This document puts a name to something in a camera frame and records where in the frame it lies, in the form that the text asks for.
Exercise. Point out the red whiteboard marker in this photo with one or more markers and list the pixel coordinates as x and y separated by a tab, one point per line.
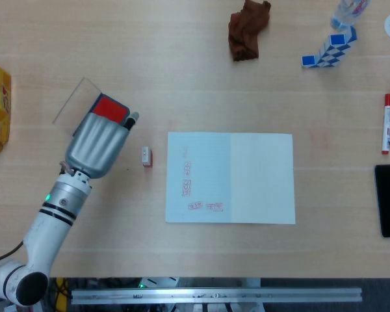
386	126

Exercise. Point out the crumpled brown cloth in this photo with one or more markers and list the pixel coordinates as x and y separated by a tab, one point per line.
247	32

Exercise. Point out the red ink stamp pad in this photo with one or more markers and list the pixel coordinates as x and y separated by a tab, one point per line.
110	109

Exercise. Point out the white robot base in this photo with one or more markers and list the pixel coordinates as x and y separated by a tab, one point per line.
156	282

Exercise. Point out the blue white snake puzzle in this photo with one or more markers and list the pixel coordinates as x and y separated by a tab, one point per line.
331	52

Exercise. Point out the aluminium rail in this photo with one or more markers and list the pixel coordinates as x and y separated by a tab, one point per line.
214	295

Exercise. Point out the clear plastic water bottle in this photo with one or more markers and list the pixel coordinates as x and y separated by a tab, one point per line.
347	13

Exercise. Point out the red white stamp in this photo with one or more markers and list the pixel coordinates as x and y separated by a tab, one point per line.
147	156

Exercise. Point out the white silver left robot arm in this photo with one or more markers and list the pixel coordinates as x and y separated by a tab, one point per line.
48	234

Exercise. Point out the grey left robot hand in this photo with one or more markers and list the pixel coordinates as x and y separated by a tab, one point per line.
96	146

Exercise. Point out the open white lined notebook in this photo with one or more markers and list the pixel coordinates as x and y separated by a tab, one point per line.
247	178

